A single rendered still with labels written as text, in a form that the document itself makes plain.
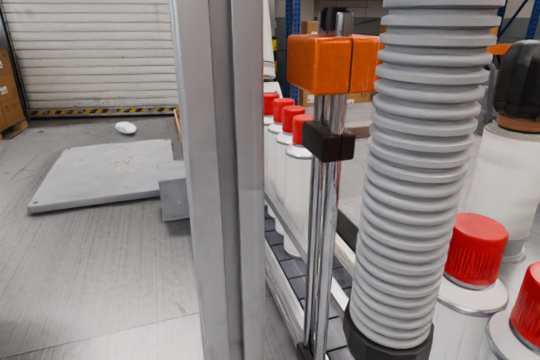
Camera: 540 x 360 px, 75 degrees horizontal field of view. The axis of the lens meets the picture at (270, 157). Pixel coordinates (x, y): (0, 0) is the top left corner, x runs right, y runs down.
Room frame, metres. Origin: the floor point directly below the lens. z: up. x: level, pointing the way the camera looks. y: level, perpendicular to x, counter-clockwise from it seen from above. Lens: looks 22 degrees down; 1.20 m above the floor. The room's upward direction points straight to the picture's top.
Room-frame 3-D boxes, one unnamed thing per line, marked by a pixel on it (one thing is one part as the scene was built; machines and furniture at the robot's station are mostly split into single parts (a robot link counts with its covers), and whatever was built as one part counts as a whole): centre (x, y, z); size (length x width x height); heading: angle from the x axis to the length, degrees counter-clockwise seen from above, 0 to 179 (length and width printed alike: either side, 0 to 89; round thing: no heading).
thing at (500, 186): (0.45, -0.34, 1.03); 0.09 x 0.09 x 0.30
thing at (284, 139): (0.49, -0.03, 0.98); 0.05 x 0.05 x 0.20
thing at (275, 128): (0.54, -0.02, 0.98); 0.05 x 0.05 x 0.20
